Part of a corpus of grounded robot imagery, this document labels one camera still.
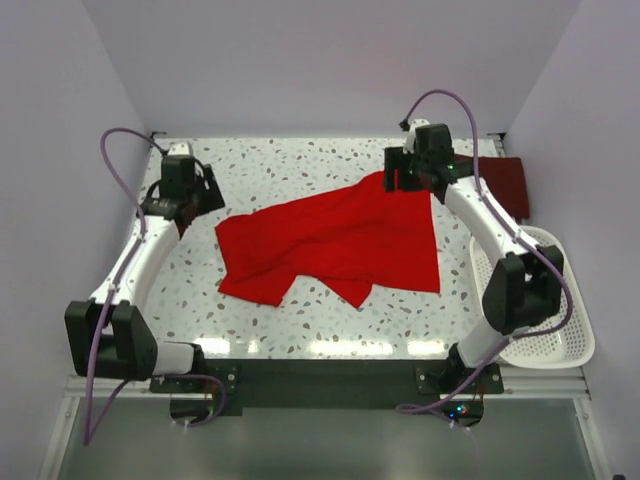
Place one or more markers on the folded dark red t shirt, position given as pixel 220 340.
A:
pixel 505 178

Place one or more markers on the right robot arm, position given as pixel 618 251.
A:
pixel 524 289

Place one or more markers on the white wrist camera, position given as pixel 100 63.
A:
pixel 181 149
pixel 410 127

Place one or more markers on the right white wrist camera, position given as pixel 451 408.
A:
pixel 410 127

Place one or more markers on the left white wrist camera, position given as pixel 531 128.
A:
pixel 181 149

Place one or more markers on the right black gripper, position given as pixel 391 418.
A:
pixel 394 158

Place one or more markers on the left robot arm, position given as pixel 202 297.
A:
pixel 108 335

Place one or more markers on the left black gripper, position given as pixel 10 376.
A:
pixel 212 196

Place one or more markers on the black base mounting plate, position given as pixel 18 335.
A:
pixel 228 387

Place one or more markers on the bright red t shirt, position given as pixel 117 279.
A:
pixel 350 239

